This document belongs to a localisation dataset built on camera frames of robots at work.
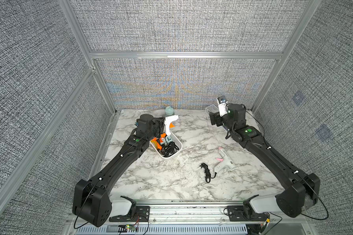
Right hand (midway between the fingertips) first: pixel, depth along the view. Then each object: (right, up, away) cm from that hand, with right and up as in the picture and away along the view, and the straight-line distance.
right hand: (221, 105), depth 76 cm
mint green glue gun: (-29, -20, +22) cm, 41 cm away
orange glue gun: (-36, -21, +16) cm, 44 cm away
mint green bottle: (-29, 0, +31) cm, 42 cm away
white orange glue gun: (-28, -10, +3) cm, 29 cm away
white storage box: (-21, -23, +18) cm, 36 cm away
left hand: (-27, -6, +1) cm, 28 cm away
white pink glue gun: (+7, -33, +13) cm, 36 cm away
